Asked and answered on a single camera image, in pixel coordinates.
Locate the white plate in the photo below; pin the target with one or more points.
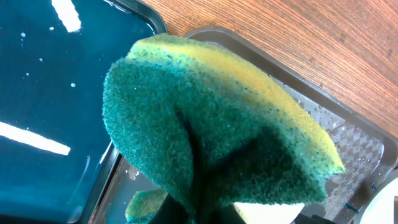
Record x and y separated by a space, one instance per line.
382 208

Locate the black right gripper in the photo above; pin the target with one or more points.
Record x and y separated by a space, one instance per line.
230 215

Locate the large black tray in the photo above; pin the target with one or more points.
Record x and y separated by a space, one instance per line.
368 153

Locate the green yellow sponge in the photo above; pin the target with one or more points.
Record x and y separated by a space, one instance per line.
211 129

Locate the small black water tray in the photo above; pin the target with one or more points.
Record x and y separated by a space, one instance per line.
55 151

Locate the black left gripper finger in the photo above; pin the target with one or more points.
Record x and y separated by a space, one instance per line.
170 212

